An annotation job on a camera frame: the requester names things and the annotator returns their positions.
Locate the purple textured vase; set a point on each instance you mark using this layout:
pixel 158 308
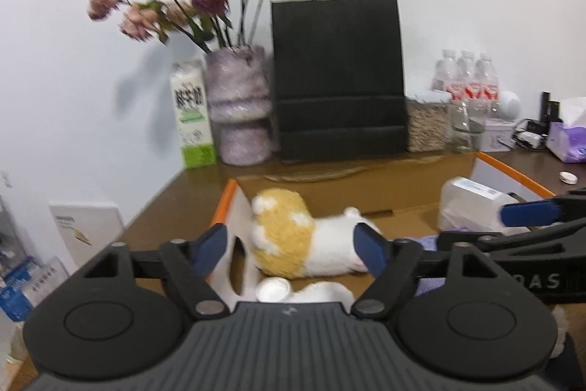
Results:
pixel 238 107

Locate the white fluffy toy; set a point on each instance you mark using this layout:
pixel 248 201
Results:
pixel 325 292

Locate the red cardboard box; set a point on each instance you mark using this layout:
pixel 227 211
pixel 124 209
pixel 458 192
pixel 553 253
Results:
pixel 366 194

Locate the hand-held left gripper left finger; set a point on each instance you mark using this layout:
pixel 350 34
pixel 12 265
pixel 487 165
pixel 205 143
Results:
pixel 213 247

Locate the white round speaker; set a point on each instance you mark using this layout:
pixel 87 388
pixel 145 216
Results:
pixel 509 103

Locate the black paper bag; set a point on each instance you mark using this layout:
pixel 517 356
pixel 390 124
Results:
pixel 339 75

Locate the translucent cotton swab container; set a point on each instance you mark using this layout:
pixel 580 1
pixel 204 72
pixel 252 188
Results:
pixel 467 203

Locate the white floor appliance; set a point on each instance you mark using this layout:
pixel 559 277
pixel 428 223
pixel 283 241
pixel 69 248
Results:
pixel 87 231

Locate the green and white milk carton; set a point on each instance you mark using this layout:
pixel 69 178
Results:
pixel 192 116

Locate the pale tin box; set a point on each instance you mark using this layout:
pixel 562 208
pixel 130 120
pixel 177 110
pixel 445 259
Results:
pixel 496 137

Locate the small black box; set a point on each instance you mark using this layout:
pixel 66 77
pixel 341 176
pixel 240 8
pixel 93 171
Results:
pixel 548 107

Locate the white bottle cap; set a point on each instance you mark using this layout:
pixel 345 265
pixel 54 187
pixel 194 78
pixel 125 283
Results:
pixel 273 290

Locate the purple tissue pack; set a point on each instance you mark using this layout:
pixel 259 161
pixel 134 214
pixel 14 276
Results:
pixel 567 139

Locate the empty glass jar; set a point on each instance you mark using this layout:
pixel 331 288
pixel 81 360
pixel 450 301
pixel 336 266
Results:
pixel 464 130

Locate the small white round lid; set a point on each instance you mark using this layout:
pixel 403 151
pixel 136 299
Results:
pixel 568 177

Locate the red label water bottle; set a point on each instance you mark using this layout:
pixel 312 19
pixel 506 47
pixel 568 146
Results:
pixel 446 75
pixel 467 73
pixel 487 77

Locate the yellow and white plush toy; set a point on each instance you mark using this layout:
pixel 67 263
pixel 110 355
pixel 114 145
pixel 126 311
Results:
pixel 284 231

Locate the clear seed container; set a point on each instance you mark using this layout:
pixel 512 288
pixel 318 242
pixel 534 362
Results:
pixel 426 125

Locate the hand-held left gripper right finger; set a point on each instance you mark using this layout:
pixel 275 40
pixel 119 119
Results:
pixel 371 251

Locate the round wooden desk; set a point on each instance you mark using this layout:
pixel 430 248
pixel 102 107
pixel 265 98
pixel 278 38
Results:
pixel 183 199

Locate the white charger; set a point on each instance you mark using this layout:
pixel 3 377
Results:
pixel 526 138

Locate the navy blue pouch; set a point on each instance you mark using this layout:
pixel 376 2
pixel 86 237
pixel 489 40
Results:
pixel 572 363

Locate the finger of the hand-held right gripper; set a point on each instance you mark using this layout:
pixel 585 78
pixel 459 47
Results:
pixel 526 241
pixel 526 212

